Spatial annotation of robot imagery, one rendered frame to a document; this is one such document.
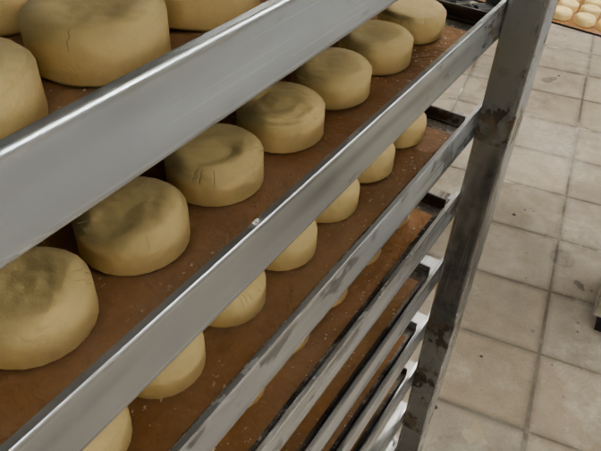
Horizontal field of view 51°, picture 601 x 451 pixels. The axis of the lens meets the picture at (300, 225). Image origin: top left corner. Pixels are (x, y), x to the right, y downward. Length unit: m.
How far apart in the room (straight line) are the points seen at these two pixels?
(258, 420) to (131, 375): 0.22
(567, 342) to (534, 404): 0.29
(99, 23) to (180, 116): 0.05
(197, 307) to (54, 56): 0.10
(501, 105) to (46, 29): 0.39
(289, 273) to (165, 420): 0.12
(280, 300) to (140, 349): 0.17
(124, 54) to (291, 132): 0.14
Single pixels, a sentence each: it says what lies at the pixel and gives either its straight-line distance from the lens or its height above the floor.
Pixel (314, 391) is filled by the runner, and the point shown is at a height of 1.23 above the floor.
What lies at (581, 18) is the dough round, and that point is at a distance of 1.75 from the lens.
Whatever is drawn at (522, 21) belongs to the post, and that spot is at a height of 1.41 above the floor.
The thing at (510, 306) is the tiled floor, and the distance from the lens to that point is 2.28.
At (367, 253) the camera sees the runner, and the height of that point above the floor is 1.32.
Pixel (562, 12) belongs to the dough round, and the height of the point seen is 1.00.
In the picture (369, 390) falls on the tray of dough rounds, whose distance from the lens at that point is 0.68.
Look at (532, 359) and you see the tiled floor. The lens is 2.16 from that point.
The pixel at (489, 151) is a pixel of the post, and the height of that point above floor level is 1.30.
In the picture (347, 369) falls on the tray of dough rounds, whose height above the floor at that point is 1.13.
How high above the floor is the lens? 1.60
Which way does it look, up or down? 41 degrees down
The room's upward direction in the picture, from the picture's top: 2 degrees clockwise
